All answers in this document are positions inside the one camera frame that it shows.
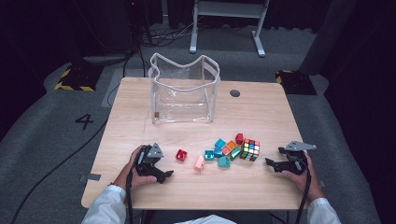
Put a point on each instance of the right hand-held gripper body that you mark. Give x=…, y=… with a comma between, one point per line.
x=299, y=146

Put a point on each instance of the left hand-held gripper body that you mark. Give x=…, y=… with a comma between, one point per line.
x=154, y=151

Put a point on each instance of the red building block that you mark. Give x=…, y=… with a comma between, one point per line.
x=181, y=155
x=239, y=138

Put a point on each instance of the multicoloured puzzle cube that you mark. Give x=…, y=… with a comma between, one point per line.
x=250, y=150

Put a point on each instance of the long pink building block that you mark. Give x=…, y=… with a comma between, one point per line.
x=199, y=163

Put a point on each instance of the green building block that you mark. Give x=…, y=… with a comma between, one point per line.
x=235, y=153

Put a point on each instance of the orange building block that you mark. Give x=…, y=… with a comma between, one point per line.
x=232, y=144

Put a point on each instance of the small pink building block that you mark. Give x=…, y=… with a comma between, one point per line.
x=226, y=150

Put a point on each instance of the person's left hand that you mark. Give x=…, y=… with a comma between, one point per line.
x=130, y=179

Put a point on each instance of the person's right hand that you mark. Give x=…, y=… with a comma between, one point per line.
x=309, y=183

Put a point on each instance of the grey tape strip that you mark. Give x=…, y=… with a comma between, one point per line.
x=91, y=177
x=322, y=184

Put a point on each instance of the person's white shirt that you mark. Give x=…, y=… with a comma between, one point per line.
x=205, y=220

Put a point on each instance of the black yellow striped stand base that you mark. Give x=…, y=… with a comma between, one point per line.
x=81, y=77
x=295, y=82

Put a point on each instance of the dark round table grommet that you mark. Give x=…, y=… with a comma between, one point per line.
x=234, y=93

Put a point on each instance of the flat grey stand base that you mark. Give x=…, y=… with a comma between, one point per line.
x=106, y=59

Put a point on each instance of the grey upright panel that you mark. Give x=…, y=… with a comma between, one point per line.
x=327, y=37

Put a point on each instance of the black equipment box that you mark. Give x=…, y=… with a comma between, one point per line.
x=137, y=18

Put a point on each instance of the white metal desk frame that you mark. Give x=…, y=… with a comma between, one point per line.
x=229, y=8

